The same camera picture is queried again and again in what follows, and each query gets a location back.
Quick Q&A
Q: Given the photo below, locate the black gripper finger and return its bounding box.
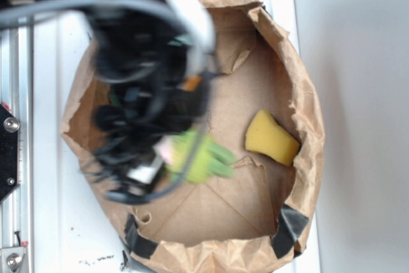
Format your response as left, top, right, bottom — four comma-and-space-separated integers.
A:
84, 125, 166, 205

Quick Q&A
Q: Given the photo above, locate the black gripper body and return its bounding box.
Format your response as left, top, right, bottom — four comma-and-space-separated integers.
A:
84, 0, 216, 132

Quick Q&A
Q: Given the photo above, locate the green plush animal toy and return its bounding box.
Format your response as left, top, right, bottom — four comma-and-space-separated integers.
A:
157, 129, 236, 184

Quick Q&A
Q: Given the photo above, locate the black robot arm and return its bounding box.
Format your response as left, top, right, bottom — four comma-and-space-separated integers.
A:
1, 0, 217, 205

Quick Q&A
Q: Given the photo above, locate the brown paper bag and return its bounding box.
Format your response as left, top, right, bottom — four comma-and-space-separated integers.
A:
60, 0, 326, 273

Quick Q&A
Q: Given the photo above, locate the yellow sponge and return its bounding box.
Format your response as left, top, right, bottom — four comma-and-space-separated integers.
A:
245, 109, 300, 166

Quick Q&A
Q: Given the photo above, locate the black mounting bracket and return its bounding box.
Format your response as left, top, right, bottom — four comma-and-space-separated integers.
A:
0, 104, 20, 203

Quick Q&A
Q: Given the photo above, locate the aluminium frame rail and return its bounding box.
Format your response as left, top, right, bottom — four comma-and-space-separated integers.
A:
1, 17, 34, 272

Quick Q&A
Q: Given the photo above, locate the grey braided cable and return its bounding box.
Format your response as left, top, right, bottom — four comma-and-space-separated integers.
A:
0, 0, 205, 205

